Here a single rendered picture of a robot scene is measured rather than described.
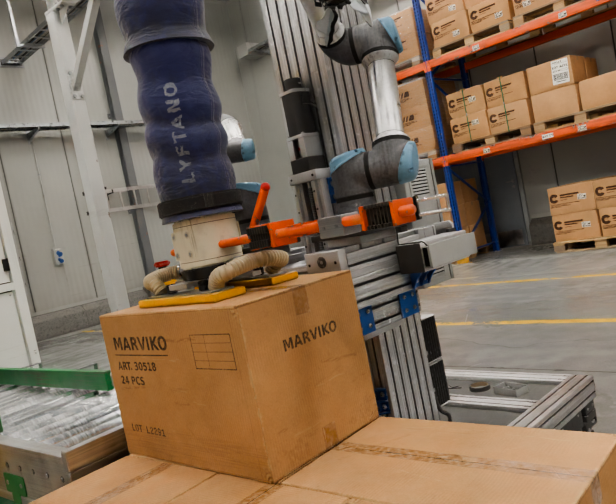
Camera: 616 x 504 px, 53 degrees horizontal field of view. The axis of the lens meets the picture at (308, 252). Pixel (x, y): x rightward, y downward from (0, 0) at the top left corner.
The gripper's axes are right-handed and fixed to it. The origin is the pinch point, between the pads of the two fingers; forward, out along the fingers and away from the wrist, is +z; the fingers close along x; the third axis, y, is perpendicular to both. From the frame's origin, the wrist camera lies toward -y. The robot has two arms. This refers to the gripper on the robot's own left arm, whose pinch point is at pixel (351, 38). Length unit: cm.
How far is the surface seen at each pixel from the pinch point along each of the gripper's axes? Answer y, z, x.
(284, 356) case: 36, 72, -8
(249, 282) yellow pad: 23, 56, -31
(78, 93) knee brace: -112, -91, -366
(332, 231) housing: 29, 46, 8
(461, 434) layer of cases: 10, 98, 18
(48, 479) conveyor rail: 66, 101, -85
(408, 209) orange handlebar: 27, 45, 27
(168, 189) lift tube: 38, 28, -37
